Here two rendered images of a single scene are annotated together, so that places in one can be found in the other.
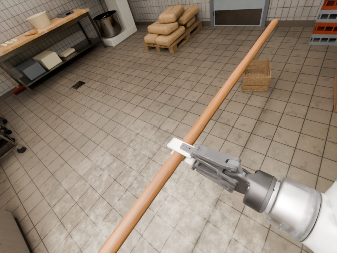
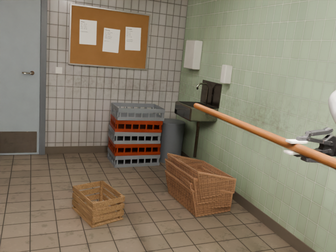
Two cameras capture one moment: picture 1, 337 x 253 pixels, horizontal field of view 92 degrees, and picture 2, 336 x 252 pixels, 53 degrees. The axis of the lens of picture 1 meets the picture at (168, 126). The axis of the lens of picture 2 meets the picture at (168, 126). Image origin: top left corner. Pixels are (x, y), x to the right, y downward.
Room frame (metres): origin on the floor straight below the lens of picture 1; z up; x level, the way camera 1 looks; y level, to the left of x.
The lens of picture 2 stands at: (0.33, 1.15, 1.46)
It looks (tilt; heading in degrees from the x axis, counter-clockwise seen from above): 12 degrees down; 286
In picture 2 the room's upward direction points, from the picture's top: 6 degrees clockwise
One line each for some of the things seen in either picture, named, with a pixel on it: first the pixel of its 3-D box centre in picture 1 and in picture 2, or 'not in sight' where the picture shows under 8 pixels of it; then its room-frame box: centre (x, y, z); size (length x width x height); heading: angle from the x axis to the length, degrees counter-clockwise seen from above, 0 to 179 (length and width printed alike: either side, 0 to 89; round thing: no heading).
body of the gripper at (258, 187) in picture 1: (245, 183); (331, 145); (0.10, -0.11, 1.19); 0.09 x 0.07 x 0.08; 38
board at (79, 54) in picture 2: not in sight; (110, 38); (2.41, -2.92, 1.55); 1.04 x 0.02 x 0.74; 39
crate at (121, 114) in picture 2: not in sight; (137, 111); (1.91, -2.80, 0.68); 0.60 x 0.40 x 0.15; 39
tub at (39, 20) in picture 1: (39, 20); not in sight; (4.69, 1.86, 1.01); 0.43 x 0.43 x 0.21
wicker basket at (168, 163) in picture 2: not in sight; (197, 178); (0.89, -1.97, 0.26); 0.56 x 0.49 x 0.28; 136
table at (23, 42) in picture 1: (54, 49); not in sight; (4.53, 1.93, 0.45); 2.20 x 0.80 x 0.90; 129
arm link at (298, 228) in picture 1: (287, 205); not in sight; (0.04, -0.15, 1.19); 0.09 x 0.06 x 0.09; 128
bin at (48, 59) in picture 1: (47, 59); not in sight; (4.36, 2.14, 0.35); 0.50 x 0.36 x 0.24; 40
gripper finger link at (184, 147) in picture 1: (189, 147); (304, 136); (0.20, -0.03, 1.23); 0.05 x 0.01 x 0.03; 38
